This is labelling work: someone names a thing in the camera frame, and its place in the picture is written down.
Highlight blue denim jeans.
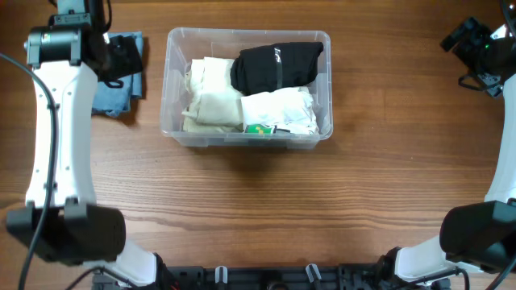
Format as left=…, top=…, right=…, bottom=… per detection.
left=92, top=31, right=144, bottom=118

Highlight right black cable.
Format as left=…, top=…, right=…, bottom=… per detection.
left=497, top=0, right=516, bottom=29

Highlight clear plastic storage bin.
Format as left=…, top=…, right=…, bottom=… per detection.
left=160, top=27, right=334, bottom=149

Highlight black garment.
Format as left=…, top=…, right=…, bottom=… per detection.
left=230, top=42, right=324, bottom=95

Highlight white t-shirt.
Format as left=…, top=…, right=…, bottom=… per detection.
left=240, top=86, right=319, bottom=135

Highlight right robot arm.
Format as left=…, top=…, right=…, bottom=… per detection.
left=375, top=11, right=515, bottom=289

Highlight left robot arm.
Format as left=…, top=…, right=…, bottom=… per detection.
left=6, top=1, right=162, bottom=289

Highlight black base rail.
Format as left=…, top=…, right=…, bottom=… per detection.
left=91, top=263, right=451, bottom=290

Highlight cream cloth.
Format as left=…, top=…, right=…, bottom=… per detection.
left=182, top=57, right=243, bottom=134

